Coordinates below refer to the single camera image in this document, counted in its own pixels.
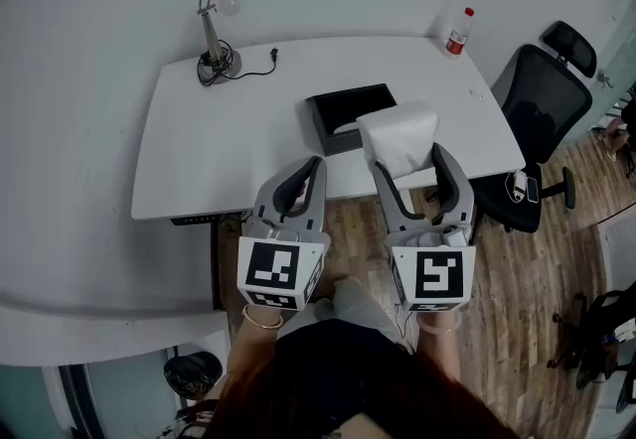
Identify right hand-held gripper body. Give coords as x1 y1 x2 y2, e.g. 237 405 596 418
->
389 221 477 313

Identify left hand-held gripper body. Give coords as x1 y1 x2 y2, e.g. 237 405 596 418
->
237 216 333 313

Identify white plastic bag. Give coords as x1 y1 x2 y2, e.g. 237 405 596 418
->
355 100 441 180

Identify black box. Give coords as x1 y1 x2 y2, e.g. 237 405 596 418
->
304 82 398 158

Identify person's left forearm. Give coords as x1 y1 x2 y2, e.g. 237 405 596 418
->
226 302 287 398

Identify person's right forearm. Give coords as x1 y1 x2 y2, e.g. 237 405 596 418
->
414 310 466 378

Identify gold bangle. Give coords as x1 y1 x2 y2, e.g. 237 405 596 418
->
241 303 285 331

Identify pale pink bangle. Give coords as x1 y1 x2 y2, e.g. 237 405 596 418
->
415 312 463 335

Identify black desk leg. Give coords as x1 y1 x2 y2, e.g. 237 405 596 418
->
211 218 225 312

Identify small white device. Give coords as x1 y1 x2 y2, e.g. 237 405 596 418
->
505 170 529 203

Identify black desk control panel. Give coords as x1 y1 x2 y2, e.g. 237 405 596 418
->
170 211 249 227

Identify person's light grey trousers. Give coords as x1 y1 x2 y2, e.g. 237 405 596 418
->
312 276 416 354

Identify person's black top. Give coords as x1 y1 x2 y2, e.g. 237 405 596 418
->
267 317 448 439

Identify black mesh office chair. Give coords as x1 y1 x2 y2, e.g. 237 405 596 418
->
469 20 597 234

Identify black round bin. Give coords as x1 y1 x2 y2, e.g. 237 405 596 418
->
163 351 224 401

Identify clear bottle with red cap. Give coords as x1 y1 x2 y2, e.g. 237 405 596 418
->
444 7 476 59

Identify white vent panel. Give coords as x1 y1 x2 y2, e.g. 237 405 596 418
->
598 216 636 279

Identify silver desk lamp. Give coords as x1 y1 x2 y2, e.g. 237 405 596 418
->
196 0 243 85

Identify black lamp cable with plug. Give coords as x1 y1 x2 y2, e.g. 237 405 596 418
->
196 40 279 86

